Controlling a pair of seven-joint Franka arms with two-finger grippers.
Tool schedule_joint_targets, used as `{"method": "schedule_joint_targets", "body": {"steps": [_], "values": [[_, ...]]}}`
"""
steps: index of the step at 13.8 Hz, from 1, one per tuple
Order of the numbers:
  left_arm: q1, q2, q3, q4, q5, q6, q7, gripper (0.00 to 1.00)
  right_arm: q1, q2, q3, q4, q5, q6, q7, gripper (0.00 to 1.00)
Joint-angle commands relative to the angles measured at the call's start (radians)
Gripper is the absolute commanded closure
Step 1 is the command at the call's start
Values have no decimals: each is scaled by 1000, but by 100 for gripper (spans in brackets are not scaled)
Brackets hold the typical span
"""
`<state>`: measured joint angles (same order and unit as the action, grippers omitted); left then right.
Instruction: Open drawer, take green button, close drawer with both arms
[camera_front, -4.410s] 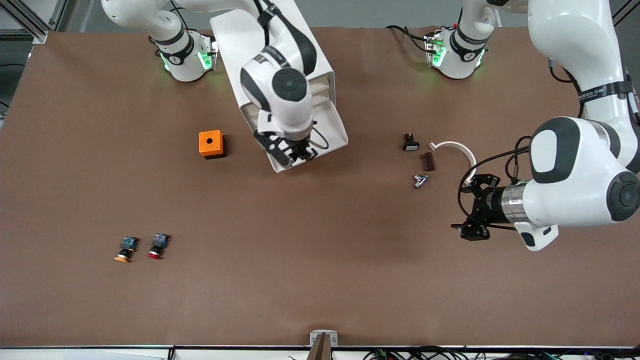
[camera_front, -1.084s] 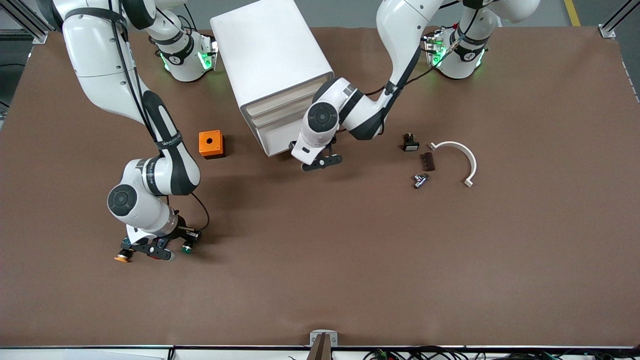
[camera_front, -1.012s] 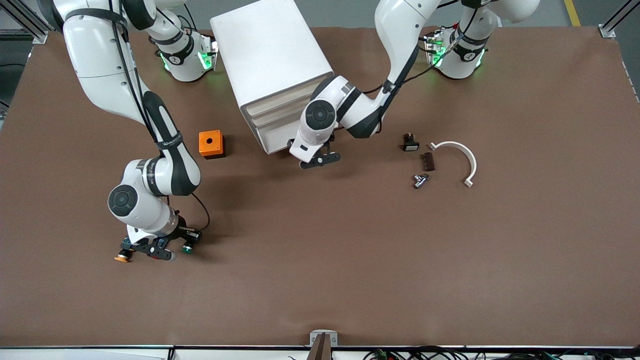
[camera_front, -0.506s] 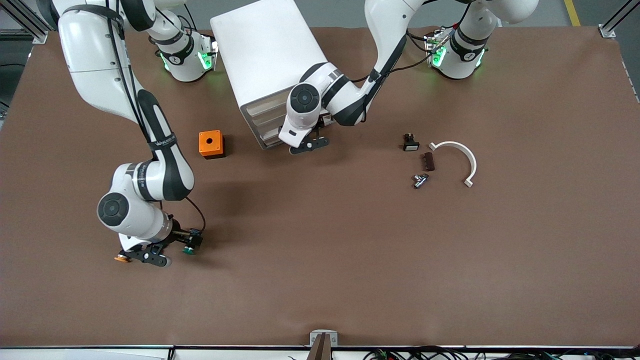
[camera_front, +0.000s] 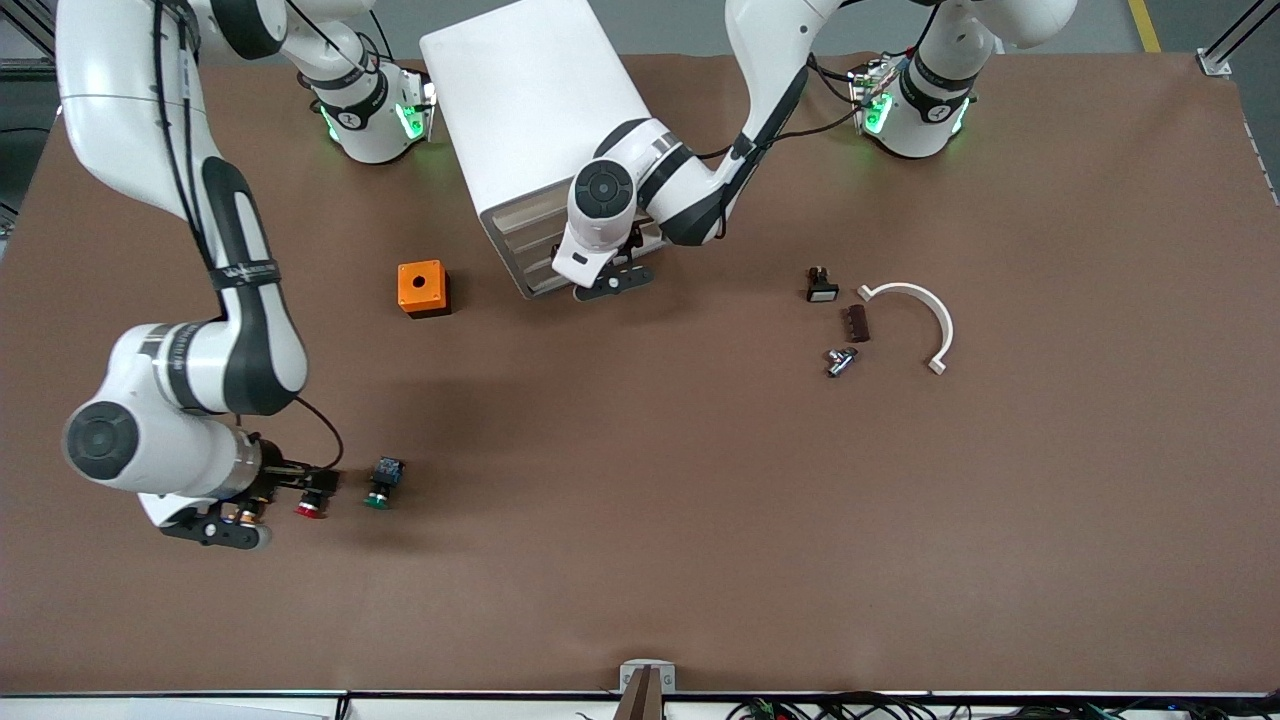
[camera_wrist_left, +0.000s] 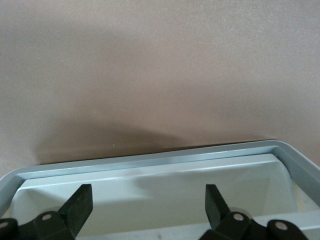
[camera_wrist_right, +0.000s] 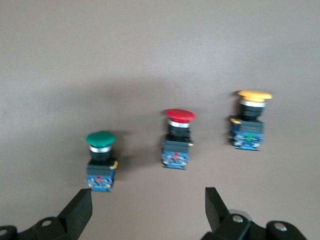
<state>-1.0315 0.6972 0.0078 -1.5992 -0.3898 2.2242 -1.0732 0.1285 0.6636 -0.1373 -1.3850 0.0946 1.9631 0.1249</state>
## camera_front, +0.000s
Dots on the grey metal bracket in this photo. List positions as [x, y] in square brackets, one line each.
[668, 680]

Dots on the brown terminal block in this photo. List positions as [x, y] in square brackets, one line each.
[858, 323]

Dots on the silver metal fitting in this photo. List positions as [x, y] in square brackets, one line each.
[840, 362]

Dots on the orange box with hole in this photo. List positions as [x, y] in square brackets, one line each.
[408, 275]

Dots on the brown table mat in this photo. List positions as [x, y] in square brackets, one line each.
[640, 500]

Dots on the aluminium frame with foot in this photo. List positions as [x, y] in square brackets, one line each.
[30, 40]
[1215, 65]

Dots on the orange push button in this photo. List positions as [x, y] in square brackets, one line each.
[245, 515]

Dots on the white curved bracket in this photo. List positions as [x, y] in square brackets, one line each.
[948, 330]

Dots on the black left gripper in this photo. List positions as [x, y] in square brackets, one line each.
[636, 238]

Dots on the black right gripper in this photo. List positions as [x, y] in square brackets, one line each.
[272, 474]

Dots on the red push button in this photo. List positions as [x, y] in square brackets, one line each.
[312, 508]

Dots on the white drawer cabinet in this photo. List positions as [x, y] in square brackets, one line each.
[520, 100]

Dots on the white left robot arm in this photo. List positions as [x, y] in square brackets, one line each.
[770, 60]

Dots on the black and white switch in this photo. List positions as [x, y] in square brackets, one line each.
[822, 290]

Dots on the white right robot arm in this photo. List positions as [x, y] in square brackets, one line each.
[240, 350]

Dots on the green push button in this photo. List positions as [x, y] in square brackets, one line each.
[385, 475]

